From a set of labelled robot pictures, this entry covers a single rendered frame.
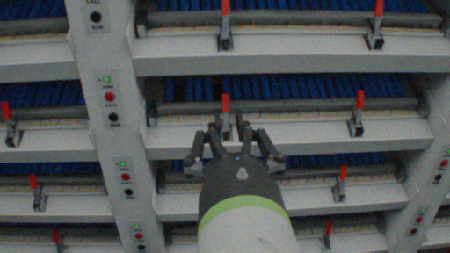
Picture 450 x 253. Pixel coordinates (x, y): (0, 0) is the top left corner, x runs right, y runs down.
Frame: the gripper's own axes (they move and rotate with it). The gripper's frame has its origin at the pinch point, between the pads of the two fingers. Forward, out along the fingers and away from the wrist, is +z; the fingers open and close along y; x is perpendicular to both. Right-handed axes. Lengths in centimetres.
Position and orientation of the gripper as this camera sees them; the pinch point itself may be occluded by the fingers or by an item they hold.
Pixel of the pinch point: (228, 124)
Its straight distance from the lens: 59.8
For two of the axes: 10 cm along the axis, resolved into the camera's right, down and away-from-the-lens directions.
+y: 10.0, -0.3, 0.4
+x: -0.1, -9.1, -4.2
